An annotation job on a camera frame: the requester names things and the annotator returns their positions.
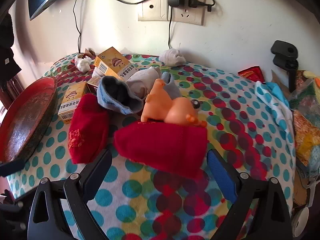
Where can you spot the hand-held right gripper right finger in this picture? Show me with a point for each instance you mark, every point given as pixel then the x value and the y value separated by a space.
pixel 220 172

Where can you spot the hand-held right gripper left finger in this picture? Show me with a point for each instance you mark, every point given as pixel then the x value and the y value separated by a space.
pixel 100 165

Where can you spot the red sock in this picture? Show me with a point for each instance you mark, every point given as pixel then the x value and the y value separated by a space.
pixel 85 130
pixel 162 147

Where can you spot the light blue sock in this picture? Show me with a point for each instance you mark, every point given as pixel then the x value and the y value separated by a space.
pixel 171 85
pixel 107 100

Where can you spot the orange rubber pig toy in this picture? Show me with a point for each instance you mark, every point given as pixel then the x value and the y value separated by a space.
pixel 175 110

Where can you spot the round red tray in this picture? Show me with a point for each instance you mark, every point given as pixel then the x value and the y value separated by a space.
pixel 25 120

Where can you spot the polka dot blanket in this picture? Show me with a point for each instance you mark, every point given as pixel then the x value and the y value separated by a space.
pixel 237 120

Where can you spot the yellow medicine box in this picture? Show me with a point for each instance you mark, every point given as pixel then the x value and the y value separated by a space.
pixel 112 60
pixel 71 97

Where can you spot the brown barcode box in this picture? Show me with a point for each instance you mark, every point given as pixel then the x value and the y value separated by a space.
pixel 93 82

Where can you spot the white blue dotted cloth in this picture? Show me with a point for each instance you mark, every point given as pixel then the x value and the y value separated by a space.
pixel 277 105

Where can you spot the black bar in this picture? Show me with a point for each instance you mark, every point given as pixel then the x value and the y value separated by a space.
pixel 11 168

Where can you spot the crumpled white tissue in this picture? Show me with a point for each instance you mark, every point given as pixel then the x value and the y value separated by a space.
pixel 97 72
pixel 83 63

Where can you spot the yellow orange packet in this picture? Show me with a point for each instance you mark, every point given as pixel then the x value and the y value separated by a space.
pixel 306 135

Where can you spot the white round object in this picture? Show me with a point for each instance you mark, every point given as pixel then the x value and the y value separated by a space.
pixel 301 222

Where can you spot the red snack packet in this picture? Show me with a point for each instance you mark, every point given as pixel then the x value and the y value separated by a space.
pixel 252 73

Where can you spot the brown snack wrapper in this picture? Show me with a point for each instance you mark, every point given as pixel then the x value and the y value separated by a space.
pixel 88 53

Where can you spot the green plastic bag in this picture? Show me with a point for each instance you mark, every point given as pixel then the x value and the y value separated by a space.
pixel 305 95

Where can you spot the balled white sock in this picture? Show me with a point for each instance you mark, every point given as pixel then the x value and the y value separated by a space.
pixel 172 56

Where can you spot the yellow knitted toy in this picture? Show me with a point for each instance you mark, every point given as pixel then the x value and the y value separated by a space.
pixel 312 76

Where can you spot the black clamp stand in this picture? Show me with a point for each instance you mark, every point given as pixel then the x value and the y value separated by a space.
pixel 285 52

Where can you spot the dark cloth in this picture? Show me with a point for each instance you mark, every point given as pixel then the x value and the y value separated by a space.
pixel 7 45

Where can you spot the black power plug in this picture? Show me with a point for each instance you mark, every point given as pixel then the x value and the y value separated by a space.
pixel 197 3

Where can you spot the dark monitor screen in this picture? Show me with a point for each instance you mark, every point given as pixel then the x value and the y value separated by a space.
pixel 40 0

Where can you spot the white wall outlet plate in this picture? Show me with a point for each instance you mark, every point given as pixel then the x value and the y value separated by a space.
pixel 152 7

